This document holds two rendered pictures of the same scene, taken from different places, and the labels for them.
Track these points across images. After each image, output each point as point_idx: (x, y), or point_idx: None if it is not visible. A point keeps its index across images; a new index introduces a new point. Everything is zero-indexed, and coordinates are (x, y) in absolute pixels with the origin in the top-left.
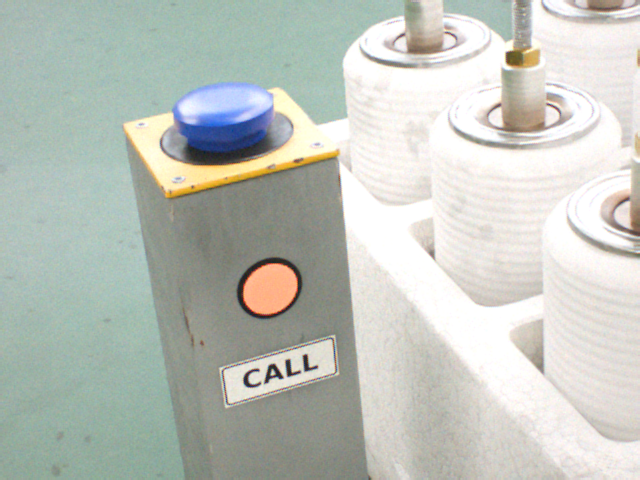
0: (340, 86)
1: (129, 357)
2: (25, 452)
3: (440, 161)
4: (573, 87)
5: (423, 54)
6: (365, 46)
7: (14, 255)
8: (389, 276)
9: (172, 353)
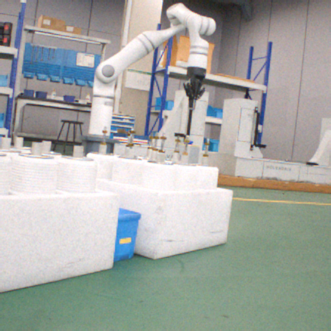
0: None
1: (258, 244)
2: (250, 236)
3: None
4: (172, 160)
5: (200, 164)
6: (210, 165)
7: (315, 254)
8: None
9: None
